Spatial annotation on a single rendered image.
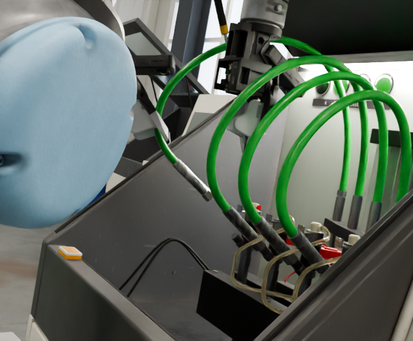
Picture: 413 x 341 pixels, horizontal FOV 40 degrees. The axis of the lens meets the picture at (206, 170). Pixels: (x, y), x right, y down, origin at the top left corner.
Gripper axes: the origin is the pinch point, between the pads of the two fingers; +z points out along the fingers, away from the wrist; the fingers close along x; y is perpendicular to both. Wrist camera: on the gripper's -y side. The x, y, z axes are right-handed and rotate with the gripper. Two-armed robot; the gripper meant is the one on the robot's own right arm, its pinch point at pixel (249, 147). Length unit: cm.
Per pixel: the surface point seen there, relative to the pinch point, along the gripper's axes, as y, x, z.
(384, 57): -28.3, -0.4, -21.9
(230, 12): -314, -538, -159
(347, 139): -21.8, 0.2, -4.7
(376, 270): 4.1, 35.1, 11.4
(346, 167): -22.6, 0.7, 0.7
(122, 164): -125, -352, 34
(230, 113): 10.8, 8.7, -4.5
